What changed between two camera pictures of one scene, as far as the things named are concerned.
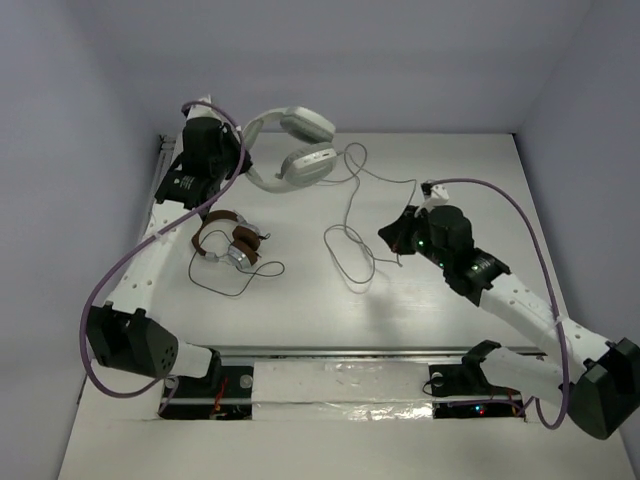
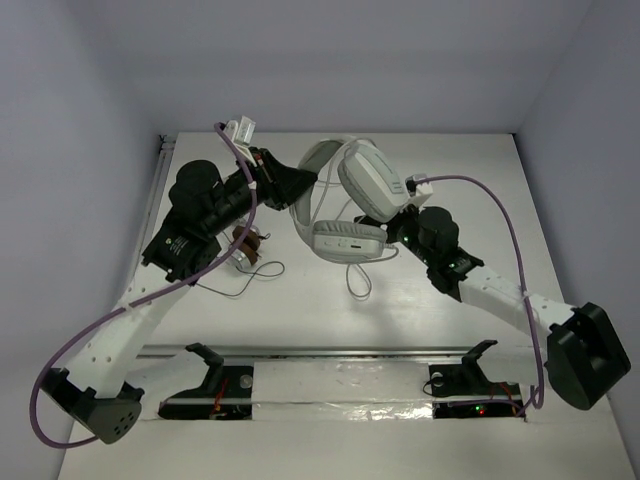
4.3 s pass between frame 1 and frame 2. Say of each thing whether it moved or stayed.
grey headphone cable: moved
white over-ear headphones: moved
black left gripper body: moved
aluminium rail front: stayed
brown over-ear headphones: stayed
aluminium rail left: stayed
